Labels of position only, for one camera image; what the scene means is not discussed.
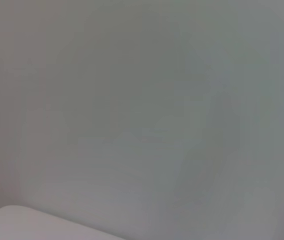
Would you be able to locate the white rounded-corner panel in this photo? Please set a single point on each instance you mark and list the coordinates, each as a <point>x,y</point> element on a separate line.
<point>19,225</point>

